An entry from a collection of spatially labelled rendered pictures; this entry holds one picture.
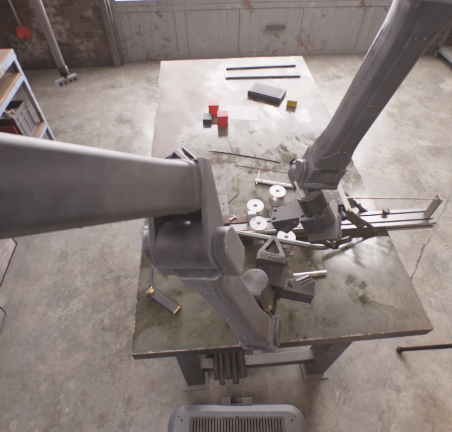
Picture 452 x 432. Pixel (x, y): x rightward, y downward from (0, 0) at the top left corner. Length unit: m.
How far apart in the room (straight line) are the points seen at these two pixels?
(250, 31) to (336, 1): 0.91
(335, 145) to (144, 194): 0.39
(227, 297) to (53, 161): 0.32
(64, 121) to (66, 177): 3.09
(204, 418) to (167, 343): 0.63
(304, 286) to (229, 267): 0.40
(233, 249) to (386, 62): 0.30
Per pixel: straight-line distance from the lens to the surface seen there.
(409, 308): 1.03
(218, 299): 0.47
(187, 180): 0.34
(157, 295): 0.93
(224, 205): 1.04
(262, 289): 0.67
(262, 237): 0.85
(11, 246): 2.39
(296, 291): 0.76
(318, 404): 1.79
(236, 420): 1.47
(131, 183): 0.26
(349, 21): 4.18
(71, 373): 1.91
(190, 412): 1.48
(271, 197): 1.03
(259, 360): 1.57
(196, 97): 1.61
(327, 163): 0.62
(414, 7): 0.46
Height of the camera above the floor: 1.72
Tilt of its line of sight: 50 degrees down
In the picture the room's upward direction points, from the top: straight up
